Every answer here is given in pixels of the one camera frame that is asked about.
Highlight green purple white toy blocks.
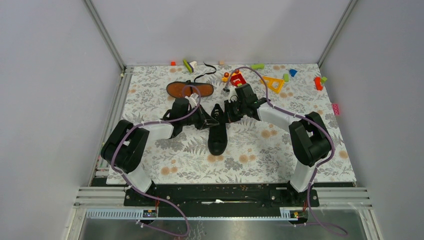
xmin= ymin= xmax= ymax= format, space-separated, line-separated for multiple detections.
xmin=183 ymin=59 xmax=198 ymax=73

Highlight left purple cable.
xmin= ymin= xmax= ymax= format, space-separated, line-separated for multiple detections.
xmin=110 ymin=84 xmax=202 ymax=238

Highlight aluminium frame rails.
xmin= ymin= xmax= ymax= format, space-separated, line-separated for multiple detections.
xmin=62 ymin=0 xmax=385 ymax=240

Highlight floral patterned table mat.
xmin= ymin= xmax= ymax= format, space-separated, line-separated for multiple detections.
xmin=121 ymin=63 xmax=357 ymax=184

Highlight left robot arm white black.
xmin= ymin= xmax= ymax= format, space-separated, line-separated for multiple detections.
xmin=100 ymin=97 xmax=220 ymax=206

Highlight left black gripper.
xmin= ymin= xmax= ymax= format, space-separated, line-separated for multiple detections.
xmin=180 ymin=103 xmax=219 ymax=131

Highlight yellow triangular toy frame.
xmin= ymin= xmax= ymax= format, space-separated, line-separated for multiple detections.
xmin=260 ymin=76 xmax=285 ymax=94

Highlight small green toy block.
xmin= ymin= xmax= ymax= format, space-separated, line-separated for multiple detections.
xmin=283 ymin=73 xmax=290 ymax=83

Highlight black sneaker with laces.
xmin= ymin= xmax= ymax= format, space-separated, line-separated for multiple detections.
xmin=207 ymin=95 xmax=238 ymax=156

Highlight overturned shoe orange sole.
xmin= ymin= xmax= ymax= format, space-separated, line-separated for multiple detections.
xmin=166 ymin=63 xmax=217 ymax=98

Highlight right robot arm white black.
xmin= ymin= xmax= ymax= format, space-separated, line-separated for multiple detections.
xmin=224 ymin=83 xmax=335 ymax=206

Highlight green curved toy block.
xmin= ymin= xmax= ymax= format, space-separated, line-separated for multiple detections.
xmin=250 ymin=63 xmax=265 ymax=70

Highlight blue toy block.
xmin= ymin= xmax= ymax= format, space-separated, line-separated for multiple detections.
xmin=289 ymin=69 xmax=298 ymax=78

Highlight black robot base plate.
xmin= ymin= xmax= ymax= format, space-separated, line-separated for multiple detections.
xmin=90 ymin=177 xmax=355 ymax=219

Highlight red and green toy blocks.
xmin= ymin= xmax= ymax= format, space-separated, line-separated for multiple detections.
xmin=314 ymin=76 xmax=328 ymax=91

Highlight pink lego brick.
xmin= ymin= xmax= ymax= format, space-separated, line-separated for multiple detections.
xmin=332 ymin=103 xmax=341 ymax=116

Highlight red duplo block assembly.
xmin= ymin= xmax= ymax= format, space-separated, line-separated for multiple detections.
xmin=221 ymin=69 xmax=247 ymax=87

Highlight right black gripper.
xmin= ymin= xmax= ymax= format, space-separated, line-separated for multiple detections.
xmin=222 ymin=98 xmax=247 ymax=124

